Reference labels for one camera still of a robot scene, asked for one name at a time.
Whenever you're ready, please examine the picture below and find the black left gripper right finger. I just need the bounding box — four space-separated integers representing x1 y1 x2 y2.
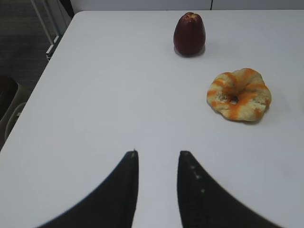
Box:
177 151 277 228

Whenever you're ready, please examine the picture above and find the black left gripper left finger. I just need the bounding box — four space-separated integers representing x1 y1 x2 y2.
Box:
42 151 139 228

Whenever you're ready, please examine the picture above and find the orange striped bagel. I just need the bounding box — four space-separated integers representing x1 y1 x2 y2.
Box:
206 68 272 122

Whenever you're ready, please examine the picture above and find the dark red wax apple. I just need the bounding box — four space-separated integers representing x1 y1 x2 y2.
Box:
173 12 206 56

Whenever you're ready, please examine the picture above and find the white metal frame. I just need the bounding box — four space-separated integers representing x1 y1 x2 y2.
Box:
30 0 65 60

